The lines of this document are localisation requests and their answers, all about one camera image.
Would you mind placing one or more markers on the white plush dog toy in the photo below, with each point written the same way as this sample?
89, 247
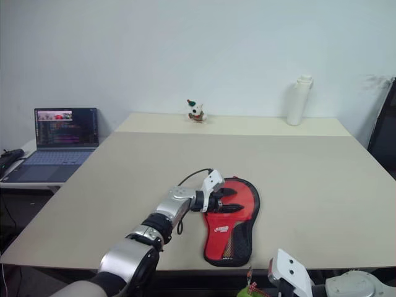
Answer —
196, 111

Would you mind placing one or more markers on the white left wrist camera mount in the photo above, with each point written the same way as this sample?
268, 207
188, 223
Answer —
213, 179

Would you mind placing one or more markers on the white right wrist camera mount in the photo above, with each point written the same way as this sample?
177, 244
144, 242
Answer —
290, 269

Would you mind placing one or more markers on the grey open laptop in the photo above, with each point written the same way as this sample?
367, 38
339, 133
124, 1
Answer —
66, 127

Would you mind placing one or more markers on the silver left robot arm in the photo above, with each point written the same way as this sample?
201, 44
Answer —
173, 207

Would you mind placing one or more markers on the white water bottle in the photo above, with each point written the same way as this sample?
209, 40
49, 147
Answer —
297, 102

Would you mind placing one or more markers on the white side table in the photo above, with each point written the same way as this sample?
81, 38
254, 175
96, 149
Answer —
31, 185

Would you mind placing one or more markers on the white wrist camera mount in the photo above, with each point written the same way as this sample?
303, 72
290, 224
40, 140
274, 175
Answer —
290, 269
213, 179

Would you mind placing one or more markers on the green fluffy pompom charm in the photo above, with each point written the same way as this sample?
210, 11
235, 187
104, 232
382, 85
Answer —
247, 292

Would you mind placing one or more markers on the black red paddle case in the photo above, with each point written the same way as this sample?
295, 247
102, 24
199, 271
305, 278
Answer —
222, 229

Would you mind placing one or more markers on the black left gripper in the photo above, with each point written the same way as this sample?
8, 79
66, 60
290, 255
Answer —
216, 201

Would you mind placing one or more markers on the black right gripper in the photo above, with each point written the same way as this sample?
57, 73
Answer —
285, 289

